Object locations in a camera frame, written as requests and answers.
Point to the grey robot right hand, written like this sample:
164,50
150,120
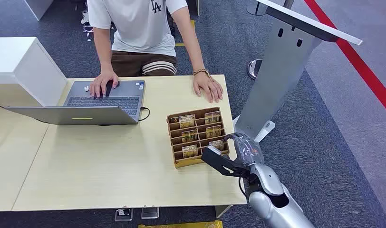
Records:
248,151

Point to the person's right hand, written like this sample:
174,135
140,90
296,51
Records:
101,80

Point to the person's left hand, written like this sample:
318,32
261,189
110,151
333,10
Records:
208,86

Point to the hotel key card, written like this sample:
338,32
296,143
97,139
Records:
190,151
213,131
212,117
189,136
186,121
217,144

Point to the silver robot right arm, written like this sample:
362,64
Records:
275,204

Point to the person's right forearm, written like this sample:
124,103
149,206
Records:
105,58

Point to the person's left forearm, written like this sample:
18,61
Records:
195,53

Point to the person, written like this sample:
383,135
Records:
139,25

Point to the brown cardboard card holder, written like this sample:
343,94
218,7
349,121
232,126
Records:
180,163

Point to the small white earbud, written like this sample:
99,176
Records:
86,88

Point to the grey open laptop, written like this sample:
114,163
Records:
86,116

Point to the chrome stanchion base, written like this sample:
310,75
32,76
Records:
254,70

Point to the white desk leg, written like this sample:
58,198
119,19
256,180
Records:
223,210

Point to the white shoe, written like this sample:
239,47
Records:
85,17

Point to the grey metal kiosk stand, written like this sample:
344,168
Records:
281,72

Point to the white cabinet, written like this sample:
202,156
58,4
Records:
23,69

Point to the yellow floor strip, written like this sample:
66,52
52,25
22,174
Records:
180,225

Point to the grey floor socket box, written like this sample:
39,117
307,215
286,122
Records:
123,215
150,213

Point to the red barrier belt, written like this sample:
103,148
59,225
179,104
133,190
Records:
353,58

